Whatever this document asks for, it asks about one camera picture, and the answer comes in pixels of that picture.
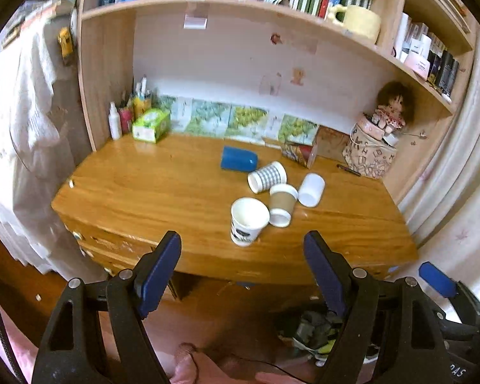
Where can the white spray bottle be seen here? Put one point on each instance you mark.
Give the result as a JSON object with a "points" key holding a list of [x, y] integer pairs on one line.
{"points": [[114, 124]]}

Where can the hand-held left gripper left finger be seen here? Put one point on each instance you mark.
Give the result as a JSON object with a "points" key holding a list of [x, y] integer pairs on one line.
{"points": [[160, 272]]}

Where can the brown-haired doll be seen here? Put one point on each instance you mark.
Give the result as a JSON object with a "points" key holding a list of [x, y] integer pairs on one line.
{"points": [[392, 102]]}

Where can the white hanging cloth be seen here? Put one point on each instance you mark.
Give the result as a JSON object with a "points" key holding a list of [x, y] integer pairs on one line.
{"points": [[20, 128]]}

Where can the clear tape strip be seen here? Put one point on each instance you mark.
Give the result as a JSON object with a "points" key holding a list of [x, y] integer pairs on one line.
{"points": [[196, 18]]}

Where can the row of black bottles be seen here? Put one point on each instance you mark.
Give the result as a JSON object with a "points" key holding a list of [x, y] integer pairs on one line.
{"points": [[444, 72]]}

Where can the wooden bookshelf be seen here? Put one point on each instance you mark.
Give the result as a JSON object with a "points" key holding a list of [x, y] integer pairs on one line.
{"points": [[104, 72]]}

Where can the red bottle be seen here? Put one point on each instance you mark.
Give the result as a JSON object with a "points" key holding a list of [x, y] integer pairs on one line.
{"points": [[125, 122]]}

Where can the black pen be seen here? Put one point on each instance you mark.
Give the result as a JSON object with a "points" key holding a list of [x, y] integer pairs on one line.
{"points": [[348, 170]]}

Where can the blue cup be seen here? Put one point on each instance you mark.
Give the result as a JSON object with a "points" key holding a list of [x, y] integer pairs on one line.
{"points": [[238, 159]]}

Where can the person's bare foot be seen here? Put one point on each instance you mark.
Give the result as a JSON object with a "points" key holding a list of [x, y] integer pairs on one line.
{"points": [[186, 364]]}

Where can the brown sleeve paper cup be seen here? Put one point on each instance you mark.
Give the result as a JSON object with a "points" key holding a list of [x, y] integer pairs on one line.
{"points": [[283, 203]]}

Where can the green tissue box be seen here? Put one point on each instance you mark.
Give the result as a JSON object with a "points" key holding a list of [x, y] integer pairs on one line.
{"points": [[150, 124]]}

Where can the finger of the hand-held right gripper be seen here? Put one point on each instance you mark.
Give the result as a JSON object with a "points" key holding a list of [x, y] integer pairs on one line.
{"points": [[436, 278]]}

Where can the row of cosmetic boxes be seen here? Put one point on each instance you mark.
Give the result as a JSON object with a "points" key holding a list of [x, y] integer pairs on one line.
{"points": [[414, 44]]}

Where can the letter-print fabric basket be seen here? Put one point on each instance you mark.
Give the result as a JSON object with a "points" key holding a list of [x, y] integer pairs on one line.
{"points": [[368, 158]]}

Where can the cream curtain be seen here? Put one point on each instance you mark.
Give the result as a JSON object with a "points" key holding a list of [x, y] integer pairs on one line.
{"points": [[456, 192]]}

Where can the checked paper cup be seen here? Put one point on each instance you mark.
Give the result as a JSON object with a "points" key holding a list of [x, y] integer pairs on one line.
{"points": [[270, 176]]}

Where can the plain white cup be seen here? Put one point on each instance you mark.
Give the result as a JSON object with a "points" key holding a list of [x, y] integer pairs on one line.
{"points": [[311, 190]]}

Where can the pile of shoes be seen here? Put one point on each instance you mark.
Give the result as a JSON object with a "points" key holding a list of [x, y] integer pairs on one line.
{"points": [[316, 332]]}

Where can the yellow bottle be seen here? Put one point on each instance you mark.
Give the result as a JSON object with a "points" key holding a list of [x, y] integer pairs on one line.
{"points": [[140, 106]]}

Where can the yellow mug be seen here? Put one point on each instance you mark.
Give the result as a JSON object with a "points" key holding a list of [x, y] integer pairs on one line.
{"points": [[360, 23]]}

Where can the red picture box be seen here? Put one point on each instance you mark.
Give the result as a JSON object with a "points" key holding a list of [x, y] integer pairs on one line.
{"points": [[298, 154]]}

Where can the green map sheet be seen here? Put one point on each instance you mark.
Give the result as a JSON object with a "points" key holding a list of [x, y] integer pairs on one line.
{"points": [[208, 118], [247, 120], [298, 128], [172, 108]]}

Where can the brown cardboard box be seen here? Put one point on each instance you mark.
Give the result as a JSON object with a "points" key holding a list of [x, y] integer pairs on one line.
{"points": [[332, 142]]}

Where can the white black-print paper cup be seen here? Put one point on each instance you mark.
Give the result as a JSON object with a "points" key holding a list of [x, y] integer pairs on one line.
{"points": [[244, 235]]}

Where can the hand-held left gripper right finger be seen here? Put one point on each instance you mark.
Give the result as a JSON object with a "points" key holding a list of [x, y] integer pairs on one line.
{"points": [[324, 272]]}

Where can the wooden desk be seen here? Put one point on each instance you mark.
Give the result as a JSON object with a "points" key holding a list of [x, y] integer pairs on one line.
{"points": [[156, 192]]}

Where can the pink round box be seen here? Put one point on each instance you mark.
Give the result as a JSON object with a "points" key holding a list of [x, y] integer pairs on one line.
{"points": [[368, 127]]}

